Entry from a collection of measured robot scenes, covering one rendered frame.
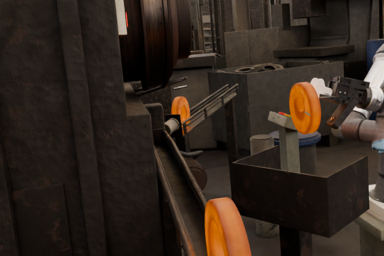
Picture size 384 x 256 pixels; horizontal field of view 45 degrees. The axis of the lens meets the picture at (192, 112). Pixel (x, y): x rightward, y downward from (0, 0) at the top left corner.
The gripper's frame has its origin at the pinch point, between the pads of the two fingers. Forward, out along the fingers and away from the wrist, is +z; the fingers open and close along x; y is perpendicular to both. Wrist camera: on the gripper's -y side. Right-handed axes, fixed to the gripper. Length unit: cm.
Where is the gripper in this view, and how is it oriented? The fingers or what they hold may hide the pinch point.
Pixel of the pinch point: (303, 94)
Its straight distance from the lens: 144.5
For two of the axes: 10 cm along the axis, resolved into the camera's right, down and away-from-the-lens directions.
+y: 1.8, -9.8, -1.2
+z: -9.7, -1.5, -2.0
